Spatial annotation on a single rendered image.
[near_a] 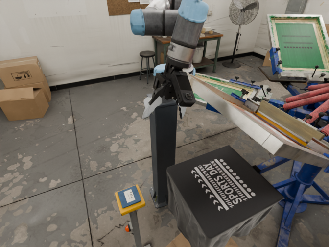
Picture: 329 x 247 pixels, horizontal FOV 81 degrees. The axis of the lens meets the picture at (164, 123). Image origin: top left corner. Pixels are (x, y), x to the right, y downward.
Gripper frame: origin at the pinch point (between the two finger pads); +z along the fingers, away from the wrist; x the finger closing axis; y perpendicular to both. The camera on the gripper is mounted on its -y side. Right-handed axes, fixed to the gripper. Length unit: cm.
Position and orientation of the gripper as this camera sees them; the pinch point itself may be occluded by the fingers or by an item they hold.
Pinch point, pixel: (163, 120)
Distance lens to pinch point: 65.0
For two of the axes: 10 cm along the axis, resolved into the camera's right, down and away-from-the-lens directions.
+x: -8.7, 0.1, -5.0
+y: -4.2, -5.5, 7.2
